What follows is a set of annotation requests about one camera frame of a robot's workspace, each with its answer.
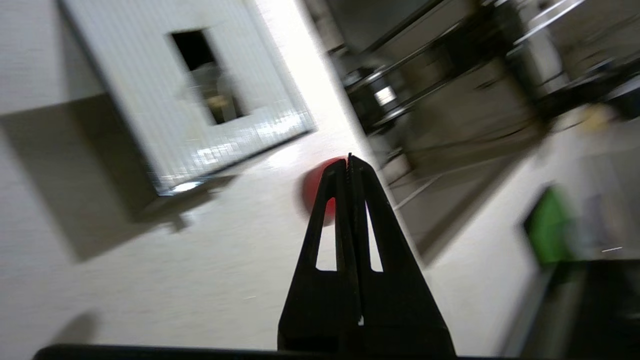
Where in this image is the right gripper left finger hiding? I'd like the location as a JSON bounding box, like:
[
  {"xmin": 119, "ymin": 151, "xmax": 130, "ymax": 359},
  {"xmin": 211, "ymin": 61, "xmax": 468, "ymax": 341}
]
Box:
[{"xmin": 277, "ymin": 159, "xmax": 362, "ymax": 352}]

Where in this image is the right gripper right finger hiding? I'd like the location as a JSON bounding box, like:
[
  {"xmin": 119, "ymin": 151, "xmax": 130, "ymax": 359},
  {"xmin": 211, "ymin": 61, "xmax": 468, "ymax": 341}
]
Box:
[{"xmin": 348, "ymin": 152, "xmax": 456, "ymax": 356}]

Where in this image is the grey tea bag sachet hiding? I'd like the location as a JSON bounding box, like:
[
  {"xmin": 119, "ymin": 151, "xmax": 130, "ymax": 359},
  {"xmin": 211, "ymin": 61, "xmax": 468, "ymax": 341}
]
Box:
[{"xmin": 191, "ymin": 64, "xmax": 247, "ymax": 125}]

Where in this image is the red tomato shaped ornament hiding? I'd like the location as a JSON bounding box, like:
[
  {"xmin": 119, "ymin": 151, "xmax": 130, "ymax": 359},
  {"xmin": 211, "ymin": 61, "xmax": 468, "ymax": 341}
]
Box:
[{"xmin": 301, "ymin": 156, "xmax": 352, "ymax": 227}]

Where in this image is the green tray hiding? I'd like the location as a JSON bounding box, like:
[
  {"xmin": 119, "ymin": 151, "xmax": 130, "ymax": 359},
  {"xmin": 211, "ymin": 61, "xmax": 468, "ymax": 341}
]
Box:
[{"xmin": 522, "ymin": 185, "xmax": 577, "ymax": 267}]

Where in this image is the black tissue box white lid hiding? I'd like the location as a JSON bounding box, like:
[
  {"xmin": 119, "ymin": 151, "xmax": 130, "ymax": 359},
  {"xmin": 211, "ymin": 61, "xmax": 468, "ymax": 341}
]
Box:
[{"xmin": 59, "ymin": 0, "xmax": 317, "ymax": 197}]

